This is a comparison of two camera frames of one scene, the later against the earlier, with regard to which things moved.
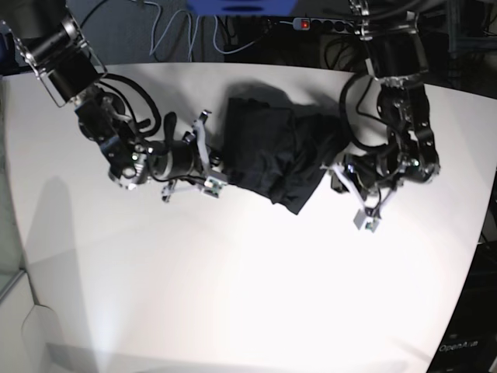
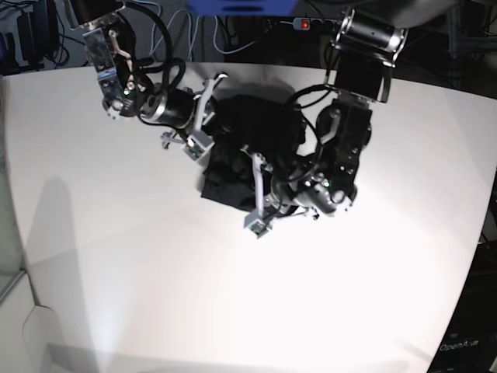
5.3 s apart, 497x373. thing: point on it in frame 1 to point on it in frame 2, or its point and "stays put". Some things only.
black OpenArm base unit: [470, 344] stays put
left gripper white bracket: [366, 217] to [255, 220]
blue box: [242, 8] stays put
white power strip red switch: [323, 25] stays put
